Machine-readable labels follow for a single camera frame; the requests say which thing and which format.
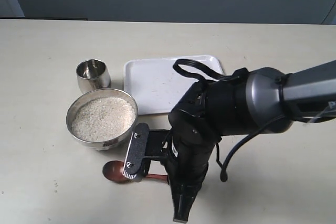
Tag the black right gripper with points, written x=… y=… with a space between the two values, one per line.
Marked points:
x=196 y=129

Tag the brown wooden spoon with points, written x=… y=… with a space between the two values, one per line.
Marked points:
x=112 y=171

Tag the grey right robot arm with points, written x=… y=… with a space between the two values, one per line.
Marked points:
x=247 y=103

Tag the steel bowl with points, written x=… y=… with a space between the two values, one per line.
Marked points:
x=90 y=96

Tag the white rice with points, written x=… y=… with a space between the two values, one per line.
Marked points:
x=103 y=119

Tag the small steel cup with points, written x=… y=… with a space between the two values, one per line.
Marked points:
x=92 y=75

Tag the white plastic tray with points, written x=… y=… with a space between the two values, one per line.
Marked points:
x=156 y=86

